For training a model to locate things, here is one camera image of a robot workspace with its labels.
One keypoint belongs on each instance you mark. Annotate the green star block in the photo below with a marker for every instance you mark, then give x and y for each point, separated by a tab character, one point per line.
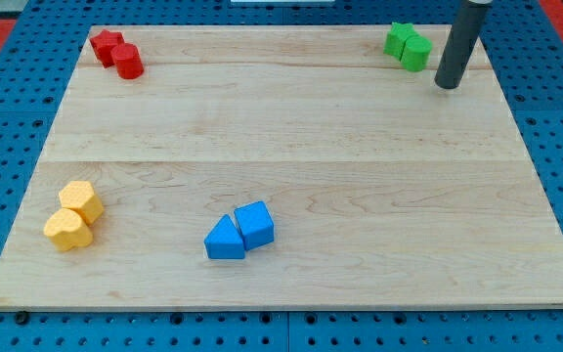
397	37

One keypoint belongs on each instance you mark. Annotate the blue triangle block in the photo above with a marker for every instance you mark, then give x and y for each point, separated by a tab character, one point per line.
224	241

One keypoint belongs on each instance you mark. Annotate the yellow heart block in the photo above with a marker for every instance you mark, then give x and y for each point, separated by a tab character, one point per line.
67	230

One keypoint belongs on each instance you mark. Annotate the yellow hexagon block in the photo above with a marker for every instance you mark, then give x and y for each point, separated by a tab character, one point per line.
81	197

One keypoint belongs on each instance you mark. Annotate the red star block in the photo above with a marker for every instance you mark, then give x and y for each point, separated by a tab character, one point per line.
103	43

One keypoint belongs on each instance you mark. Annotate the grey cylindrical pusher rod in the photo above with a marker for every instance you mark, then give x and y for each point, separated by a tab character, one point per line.
461	41

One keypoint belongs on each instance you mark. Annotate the green cylinder block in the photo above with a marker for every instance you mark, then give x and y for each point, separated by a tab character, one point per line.
416	53

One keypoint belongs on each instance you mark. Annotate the light wooden board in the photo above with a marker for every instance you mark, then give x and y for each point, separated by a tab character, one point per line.
387	192

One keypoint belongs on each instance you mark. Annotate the blue cube block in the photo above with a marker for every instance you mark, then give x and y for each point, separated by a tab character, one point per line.
255	224

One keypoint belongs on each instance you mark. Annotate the red cylinder block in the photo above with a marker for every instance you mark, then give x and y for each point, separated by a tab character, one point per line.
127	60

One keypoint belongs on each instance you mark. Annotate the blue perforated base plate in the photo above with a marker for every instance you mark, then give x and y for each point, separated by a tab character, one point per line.
36	62

